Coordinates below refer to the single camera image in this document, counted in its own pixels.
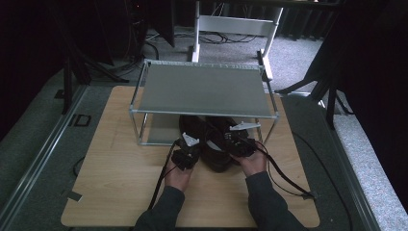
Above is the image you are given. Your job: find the white metal stand frame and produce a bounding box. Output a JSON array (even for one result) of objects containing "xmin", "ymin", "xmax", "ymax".
[{"xmin": 187, "ymin": 1, "xmax": 285, "ymax": 81}]

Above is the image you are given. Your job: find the thin black floor cable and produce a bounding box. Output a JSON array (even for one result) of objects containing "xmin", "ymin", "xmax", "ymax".
[{"xmin": 291, "ymin": 130, "xmax": 354, "ymax": 231}]

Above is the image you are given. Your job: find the bundle of floor cables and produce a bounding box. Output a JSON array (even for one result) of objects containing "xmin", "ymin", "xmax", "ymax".
[{"xmin": 179, "ymin": 30, "xmax": 259, "ymax": 45}]

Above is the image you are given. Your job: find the grey tape piece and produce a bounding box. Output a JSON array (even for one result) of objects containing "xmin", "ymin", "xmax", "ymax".
[{"xmin": 61, "ymin": 188, "xmax": 84, "ymax": 203}]

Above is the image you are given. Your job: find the black tripod stand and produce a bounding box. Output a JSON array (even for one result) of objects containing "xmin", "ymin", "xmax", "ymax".
[
  {"xmin": 61, "ymin": 47, "xmax": 129, "ymax": 115},
  {"xmin": 275, "ymin": 64, "xmax": 354, "ymax": 129}
]

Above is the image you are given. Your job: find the hand-held gripper cable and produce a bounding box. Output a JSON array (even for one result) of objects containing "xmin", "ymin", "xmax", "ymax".
[
  {"xmin": 254, "ymin": 141, "xmax": 319, "ymax": 200},
  {"xmin": 147, "ymin": 141, "xmax": 179, "ymax": 211}
]

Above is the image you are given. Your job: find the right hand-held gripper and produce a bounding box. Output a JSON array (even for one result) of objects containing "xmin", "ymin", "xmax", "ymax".
[{"xmin": 223, "ymin": 120, "xmax": 263, "ymax": 158}]

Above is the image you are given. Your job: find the person's right hand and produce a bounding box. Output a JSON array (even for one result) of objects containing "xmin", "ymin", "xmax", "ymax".
[{"xmin": 231, "ymin": 142, "xmax": 268, "ymax": 178}]

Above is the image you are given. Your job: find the aluminium floor rail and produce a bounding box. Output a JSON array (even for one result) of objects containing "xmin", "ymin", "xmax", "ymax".
[
  {"xmin": 319, "ymin": 97, "xmax": 383, "ymax": 231},
  {"xmin": 0, "ymin": 84, "xmax": 89, "ymax": 224}
]

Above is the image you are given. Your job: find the left hand-held gripper cable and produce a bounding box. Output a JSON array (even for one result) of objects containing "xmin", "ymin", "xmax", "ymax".
[{"xmin": 147, "ymin": 141, "xmax": 179, "ymax": 211}]

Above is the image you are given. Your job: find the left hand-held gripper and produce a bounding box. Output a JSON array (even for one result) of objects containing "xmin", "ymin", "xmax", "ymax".
[{"xmin": 170, "ymin": 132, "xmax": 202, "ymax": 171}]

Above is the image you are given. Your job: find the person's left hand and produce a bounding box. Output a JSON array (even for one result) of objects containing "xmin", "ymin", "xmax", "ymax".
[{"xmin": 164, "ymin": 157, "xmax": 194, "ymax": 193}]

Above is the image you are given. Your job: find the right hand-held gripper cable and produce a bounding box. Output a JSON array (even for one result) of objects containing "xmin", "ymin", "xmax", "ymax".
[{"xmin": 254, "ymin": 141, "xmax": 319, "ymax": 200}]

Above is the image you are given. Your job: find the grey metal shoe rack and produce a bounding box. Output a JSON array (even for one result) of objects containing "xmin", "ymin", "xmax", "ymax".
[{"xmin": 129, "ymin": 58, "xmax": 281, "ymax": 147}]

